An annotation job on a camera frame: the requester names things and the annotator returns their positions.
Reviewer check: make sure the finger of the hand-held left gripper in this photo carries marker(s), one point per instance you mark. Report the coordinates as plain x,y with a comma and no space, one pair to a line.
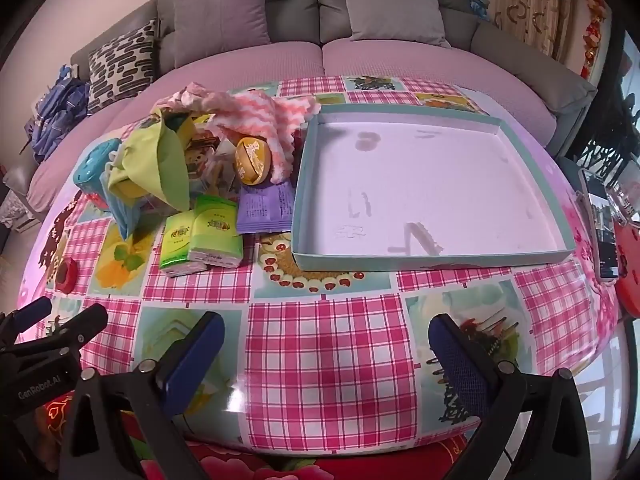
30,312
85,322

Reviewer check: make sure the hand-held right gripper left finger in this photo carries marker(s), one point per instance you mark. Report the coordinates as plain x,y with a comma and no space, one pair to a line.
195,365

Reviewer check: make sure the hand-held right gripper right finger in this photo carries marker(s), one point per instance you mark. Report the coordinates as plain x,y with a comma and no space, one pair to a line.
457,365

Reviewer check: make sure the red tape roll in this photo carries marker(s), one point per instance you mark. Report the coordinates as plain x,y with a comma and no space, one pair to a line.
73,267

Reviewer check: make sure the blue face mask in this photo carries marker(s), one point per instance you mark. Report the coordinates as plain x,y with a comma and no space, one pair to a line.
122,217

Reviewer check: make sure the green tissue pack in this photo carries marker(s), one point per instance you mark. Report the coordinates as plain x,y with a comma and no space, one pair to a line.
215,230
177,242

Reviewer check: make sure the green cloth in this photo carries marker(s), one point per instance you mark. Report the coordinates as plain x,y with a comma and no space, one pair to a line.
165,170

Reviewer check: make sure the shallow teal-rimmed white box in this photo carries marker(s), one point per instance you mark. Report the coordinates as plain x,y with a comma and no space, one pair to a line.
425,185

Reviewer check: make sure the gold foil round pack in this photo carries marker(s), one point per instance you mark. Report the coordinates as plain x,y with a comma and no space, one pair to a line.
252,160

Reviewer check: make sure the pink checked printed tablecloth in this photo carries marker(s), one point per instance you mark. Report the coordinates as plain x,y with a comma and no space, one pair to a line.
320,360

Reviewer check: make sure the teal plastic container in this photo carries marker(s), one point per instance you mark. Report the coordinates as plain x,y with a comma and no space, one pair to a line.
92,167

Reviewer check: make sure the purple packet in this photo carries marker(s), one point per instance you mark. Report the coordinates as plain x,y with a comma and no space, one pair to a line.
265,207

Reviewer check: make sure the red round object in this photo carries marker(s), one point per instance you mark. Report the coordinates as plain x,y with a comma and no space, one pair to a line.
631,280

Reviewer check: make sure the blue clothes pile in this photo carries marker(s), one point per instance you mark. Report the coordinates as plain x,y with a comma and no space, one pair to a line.
55,110

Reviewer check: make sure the orange brown snack packet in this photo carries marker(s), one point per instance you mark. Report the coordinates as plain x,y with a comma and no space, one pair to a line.
200,152

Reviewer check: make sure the yellow packet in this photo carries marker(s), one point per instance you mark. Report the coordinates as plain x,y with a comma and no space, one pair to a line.
184,129

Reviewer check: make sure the black cream patterned cushion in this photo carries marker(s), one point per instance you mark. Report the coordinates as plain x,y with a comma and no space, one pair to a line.
122,65

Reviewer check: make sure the pink white striped towel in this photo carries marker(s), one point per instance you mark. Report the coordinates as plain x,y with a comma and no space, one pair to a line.
260,112

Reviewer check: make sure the pink sofa cover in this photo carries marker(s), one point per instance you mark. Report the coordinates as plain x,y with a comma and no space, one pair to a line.
240,65

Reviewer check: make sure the purple-grey cushion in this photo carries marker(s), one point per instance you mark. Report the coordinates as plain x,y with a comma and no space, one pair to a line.
220,15

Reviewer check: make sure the red hanging decoration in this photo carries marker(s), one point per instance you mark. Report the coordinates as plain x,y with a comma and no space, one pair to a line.
595,35

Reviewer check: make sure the blue cloth item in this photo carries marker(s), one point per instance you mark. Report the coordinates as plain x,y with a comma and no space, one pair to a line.
480,5

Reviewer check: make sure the grey cushion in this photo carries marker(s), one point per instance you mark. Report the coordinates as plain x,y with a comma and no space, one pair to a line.
395,7

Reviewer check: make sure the gold patterned curtain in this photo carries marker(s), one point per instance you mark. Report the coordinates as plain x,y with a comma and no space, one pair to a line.
535,5

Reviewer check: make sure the grey sofa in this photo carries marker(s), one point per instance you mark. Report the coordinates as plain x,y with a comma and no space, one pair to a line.
295,5

